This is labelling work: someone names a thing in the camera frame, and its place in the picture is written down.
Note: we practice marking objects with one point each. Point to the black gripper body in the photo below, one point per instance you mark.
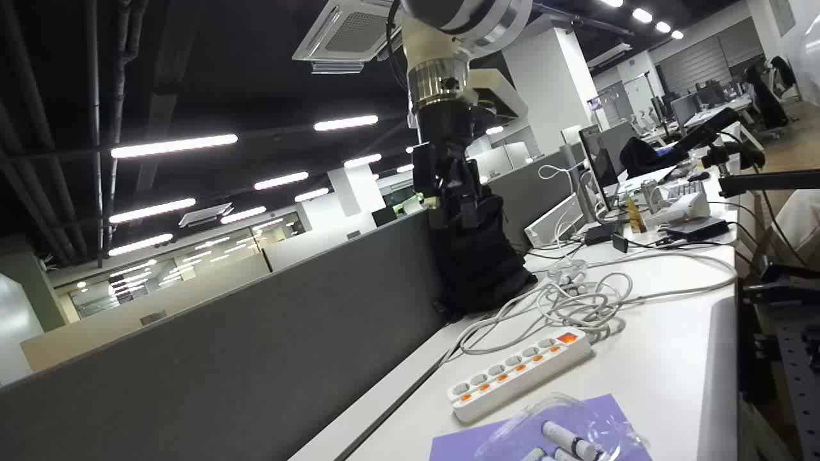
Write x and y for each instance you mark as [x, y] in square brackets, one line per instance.
[445, 150]

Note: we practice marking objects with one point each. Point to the black computer monitor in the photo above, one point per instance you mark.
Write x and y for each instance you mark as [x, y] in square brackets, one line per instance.
[595, 157]

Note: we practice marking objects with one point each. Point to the small yellow bottle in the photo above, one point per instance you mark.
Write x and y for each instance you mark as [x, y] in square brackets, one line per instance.
[631, 212]

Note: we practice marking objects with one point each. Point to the white building pillar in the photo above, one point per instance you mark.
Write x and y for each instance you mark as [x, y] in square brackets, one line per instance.
[553, 86]

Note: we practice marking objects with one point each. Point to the long fluorescent ceiling light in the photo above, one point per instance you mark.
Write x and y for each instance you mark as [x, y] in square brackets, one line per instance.
[245, 212]
[152, 210]
[280, 180]
[348, 124]
[175, 145]
[142, 244]
[363, 159]

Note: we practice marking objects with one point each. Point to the white box device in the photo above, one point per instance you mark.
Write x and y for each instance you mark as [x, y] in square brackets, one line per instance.
[679, 201]

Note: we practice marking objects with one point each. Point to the purple mat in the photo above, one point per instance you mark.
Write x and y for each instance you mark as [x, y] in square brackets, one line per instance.
[598, 426]

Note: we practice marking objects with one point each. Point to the grey marker pen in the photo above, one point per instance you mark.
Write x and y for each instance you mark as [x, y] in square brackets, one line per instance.
[539, 453]
[570, 442]

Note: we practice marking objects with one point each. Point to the black perforated breadboard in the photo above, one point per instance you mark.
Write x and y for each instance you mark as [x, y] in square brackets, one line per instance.
[795, 375]

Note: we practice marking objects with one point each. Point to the white power strip orange switches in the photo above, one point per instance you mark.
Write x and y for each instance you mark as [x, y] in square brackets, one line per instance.
[522, 371]

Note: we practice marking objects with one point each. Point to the ceiling air conditioner cassette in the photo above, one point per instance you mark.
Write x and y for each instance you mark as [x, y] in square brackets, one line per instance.
[348, 34]

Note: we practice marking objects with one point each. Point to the grey desk partition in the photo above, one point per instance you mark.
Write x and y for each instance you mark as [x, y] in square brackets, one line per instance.
[221, 360]

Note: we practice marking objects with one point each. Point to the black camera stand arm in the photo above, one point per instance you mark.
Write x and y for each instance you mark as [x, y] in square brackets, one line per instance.
[752, 180]

